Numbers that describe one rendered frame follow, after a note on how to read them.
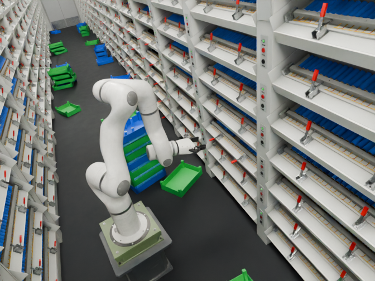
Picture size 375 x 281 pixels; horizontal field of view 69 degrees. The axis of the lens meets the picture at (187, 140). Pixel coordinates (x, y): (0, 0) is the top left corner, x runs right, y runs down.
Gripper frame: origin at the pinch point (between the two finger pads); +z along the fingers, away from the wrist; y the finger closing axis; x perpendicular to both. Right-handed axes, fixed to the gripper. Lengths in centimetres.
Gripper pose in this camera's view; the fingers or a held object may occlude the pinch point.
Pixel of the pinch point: (200, 143)
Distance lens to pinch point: 157.0
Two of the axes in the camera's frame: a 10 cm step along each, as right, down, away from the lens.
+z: 9.1, -1.7, 3.7
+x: 0.4, -8.6, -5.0
